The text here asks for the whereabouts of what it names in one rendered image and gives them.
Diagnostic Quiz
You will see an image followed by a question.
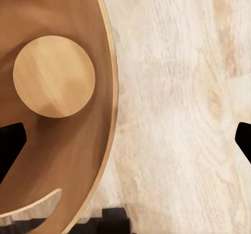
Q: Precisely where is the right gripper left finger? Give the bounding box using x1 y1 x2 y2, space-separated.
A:
0 122 27 184

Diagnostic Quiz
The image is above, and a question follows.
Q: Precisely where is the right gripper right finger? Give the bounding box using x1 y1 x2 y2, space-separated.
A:
235 122 251 163

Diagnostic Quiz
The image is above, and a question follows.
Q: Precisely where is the trash can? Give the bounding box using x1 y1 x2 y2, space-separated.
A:
0 0 119 234

